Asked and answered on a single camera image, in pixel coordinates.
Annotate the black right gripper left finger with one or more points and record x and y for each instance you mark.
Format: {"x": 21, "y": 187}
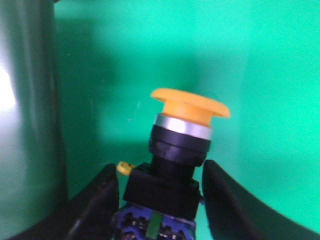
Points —
{"x": 87, "y": 216}

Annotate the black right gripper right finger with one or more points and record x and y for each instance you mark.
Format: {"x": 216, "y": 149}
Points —
{"x": 233, "y": 213}

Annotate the yellow mushroom push button switch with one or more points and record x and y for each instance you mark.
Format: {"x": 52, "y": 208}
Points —
{"x": 161, "y": 197}

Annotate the green conveyor belt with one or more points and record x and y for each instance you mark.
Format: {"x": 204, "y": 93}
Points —
{"x": 32, "y": 166}

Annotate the bright green tray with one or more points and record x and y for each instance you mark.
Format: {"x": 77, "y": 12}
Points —
{"x": 259, "y": 57}

